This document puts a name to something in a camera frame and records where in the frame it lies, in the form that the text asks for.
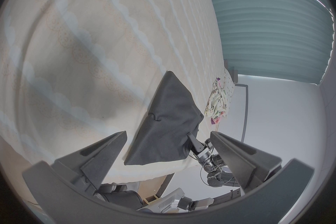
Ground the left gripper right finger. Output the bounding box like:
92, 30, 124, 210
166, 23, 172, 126
209, 131, 282, 190

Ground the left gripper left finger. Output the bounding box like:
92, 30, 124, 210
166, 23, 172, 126
54, 131, 128, 191

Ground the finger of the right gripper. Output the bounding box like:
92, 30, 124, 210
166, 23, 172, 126
187, 133, 201, 152

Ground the black T-shirt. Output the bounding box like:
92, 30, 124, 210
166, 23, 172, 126
124, 71, 205, 166

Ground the bed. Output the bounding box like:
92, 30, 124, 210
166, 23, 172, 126
0, 0, 249, 188

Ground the white printed pyjama garment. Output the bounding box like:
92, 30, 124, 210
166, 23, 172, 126
204, 77, 229, 119

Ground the white printed pillow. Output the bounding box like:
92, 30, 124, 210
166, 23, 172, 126
222, 68, 236, 113

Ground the grey bedside table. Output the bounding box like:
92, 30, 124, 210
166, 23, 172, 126
224, 60, 238, 82

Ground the blue-green curtain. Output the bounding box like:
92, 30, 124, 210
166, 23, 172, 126
206, 0, 334, 85

